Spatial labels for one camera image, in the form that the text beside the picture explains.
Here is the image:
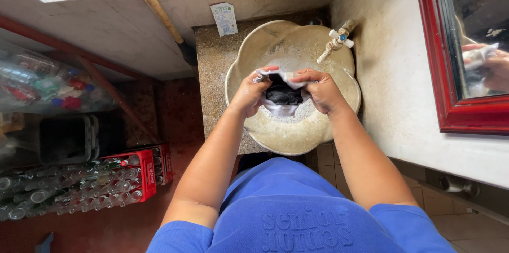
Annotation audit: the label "person's right hand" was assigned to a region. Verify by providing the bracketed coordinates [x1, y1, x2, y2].
[290, 67, 345, 117]

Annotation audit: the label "person's left hand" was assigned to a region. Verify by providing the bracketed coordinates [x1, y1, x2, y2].
[229, 66, 280, 119]

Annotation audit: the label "black and white wet cloth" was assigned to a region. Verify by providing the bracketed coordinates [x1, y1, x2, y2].
[253, 67, 319, 118]

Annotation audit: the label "beige flower-shaped wash basin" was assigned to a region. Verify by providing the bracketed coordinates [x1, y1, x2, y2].
[224, 20, 362, 156]

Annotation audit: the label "speckled stone counter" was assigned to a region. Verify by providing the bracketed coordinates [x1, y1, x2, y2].
[192, 11, 332, 155]

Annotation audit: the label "white detergent sachet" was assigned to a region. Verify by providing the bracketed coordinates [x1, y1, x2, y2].
[210, 2, 239, 37]

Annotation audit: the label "red crate of glass bottles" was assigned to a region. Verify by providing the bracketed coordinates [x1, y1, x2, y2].
[0, 149, 157, 222]
[137, 143, 174, 186]

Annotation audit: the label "person's blue shirt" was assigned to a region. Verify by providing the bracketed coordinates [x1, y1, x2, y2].
[146, 157, 456, 253]

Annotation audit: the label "red-framed mirror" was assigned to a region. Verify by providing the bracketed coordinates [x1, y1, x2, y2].
[412, 0, 509, 135]

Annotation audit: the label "red metal pipe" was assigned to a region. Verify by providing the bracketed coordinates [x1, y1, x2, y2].
[0, 15, 161, 144]

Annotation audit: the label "stacked grey plastic bins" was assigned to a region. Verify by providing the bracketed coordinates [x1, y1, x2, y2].
[38, 114, 101, 165]

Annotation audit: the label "bag of plastic bottles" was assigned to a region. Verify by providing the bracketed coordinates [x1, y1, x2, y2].
[0, 39, 120, 115]

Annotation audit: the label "white-handled wall tap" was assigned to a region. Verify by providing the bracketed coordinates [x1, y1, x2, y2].
[317, 19, 356, 65]

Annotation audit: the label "wooden broom handle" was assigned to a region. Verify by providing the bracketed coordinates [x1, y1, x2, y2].
[119, 0, 198, 67]

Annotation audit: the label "wall drain pipe fitting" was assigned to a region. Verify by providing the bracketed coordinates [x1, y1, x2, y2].
[439, 174, 481, 199]

